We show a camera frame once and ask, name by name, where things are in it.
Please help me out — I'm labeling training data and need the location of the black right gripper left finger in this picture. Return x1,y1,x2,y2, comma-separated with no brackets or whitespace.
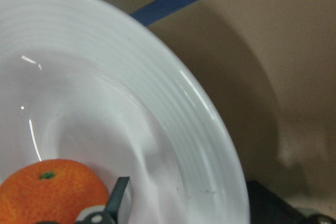
105,177,130,219

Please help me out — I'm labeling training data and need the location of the orange fruit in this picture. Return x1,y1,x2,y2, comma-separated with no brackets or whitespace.
1,159,109,223

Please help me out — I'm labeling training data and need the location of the white round plate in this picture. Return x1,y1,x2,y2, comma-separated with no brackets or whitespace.
1,0,250,223

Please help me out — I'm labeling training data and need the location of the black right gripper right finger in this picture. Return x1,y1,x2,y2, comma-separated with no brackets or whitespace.
247,180,315,224

